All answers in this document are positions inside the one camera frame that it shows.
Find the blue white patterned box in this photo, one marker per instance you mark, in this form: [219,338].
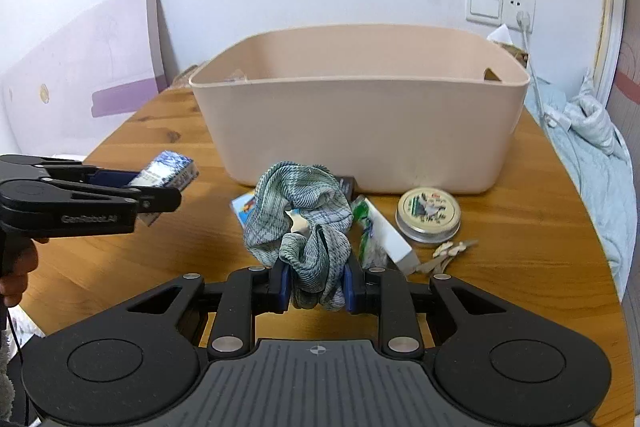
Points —
[165,172]

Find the cream door frame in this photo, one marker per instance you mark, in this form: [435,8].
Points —
[612,32]

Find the light blue quilt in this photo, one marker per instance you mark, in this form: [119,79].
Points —
[600,177]

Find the white bedding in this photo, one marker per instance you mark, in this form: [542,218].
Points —
[70,158]

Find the white wall socket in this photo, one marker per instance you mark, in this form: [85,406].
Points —
[519,9]

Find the long white box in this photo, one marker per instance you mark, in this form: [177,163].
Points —
[395,242]

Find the pink plastic storage bin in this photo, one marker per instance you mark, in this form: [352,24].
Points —
[350,132]

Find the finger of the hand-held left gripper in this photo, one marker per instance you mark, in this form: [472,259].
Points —
[150,199]
[50,167]

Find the small beige trinket bundle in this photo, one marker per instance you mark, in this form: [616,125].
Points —
[447,251]

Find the green checked cloth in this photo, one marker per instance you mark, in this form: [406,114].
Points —
[300,192]

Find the white fuzzy cloth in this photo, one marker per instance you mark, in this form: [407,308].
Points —
[27,332]

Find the colourful packet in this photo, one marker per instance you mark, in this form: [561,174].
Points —
[242,209]

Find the green white packet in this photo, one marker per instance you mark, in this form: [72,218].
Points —
[367,232]

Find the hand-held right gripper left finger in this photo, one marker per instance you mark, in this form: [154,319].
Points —
[285,287]

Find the purple white headboard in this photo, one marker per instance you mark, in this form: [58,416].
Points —
[75,72]

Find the white power adapter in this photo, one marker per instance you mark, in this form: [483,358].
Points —
[557,118]

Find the brown tissue box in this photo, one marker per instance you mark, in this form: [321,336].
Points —
[510,49]

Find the white wall switch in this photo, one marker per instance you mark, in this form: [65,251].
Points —
[485,3]

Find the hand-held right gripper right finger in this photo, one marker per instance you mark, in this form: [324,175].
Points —
[350,292]

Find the person's left hand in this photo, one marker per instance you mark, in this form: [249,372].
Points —
[22,267]

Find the round metal tin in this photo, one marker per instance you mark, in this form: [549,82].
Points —
[427,212]

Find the small dark box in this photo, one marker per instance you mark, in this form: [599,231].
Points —
[346,186]

